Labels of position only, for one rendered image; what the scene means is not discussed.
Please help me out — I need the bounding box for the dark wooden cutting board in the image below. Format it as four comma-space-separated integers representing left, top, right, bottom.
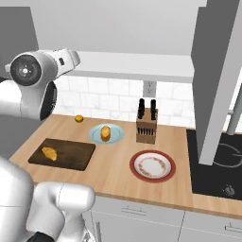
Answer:
27, 137, 96, 172

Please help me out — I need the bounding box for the black knife handle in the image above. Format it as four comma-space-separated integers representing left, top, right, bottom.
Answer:
149, 98, 158, 122
137, 97, 146, 120

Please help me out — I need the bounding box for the grey wall outlet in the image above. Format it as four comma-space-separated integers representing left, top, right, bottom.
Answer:
143, 80, 157, 98

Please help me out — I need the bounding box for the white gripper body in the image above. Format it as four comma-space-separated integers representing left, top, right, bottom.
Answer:
66, 49, 81, 69

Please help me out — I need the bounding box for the grey drawer handle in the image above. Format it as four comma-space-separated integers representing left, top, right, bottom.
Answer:
224, 222, 242, 234
120, 205, 147, 216

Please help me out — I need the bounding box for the white cupboard door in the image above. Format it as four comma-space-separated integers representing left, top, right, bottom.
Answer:
90, 210, 184, 242

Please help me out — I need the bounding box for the grey cabinet door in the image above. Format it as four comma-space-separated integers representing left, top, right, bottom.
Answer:
191, 0, 242, 166

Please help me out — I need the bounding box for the golden bread roll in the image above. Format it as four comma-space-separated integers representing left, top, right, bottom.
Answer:
99, 125, 112, 143

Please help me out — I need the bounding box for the golden croissant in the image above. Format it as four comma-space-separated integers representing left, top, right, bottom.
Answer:
41, 146, 59, 162

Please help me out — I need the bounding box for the white wall cabinet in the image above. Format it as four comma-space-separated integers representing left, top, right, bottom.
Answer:
29, 0, 209, 84

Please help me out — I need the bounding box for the black hob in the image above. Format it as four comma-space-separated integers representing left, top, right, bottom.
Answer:
185, 129, 242, 201

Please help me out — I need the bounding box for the light blue plate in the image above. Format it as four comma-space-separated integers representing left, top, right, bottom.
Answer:
88, 123, 126, 146

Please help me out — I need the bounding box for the wooden knife block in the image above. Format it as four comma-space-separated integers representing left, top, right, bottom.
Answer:
135, 108, 159, 146

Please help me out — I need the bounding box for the grey cupboard door handle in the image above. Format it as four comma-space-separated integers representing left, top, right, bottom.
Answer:
95, 220, 102, 242

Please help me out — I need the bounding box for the grey cabinet door handle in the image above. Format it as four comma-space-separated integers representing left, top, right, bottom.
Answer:
226, 94, 242, 137

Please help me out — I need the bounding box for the red rimmed white plate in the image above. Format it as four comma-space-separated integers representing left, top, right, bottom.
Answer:
129, 149, 177, 183

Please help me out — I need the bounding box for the white drawer front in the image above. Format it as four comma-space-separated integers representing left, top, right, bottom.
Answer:
90, 195, 186, 229
181, 210, 242, 242

